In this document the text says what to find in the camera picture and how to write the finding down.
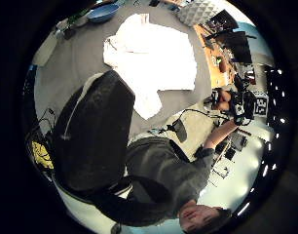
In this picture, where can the white cloth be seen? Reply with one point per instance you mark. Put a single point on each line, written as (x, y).
(149, 61)

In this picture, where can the wooden desk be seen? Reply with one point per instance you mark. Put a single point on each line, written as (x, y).
(217, 61)

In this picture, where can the white marker cube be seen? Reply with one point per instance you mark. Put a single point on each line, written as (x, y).
(261, 104)

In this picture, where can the grey textured foam panel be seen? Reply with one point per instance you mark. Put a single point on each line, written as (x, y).
(197, 11)

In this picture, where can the black monitor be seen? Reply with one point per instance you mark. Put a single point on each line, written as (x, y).
(236, 44)

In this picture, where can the the person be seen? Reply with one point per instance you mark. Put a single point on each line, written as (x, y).
(168, 169)

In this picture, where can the blue bowl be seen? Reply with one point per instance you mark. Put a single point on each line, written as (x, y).
(102, 13)

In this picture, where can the black bag with yellow print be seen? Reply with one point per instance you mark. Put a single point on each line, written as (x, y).
(41, 152)

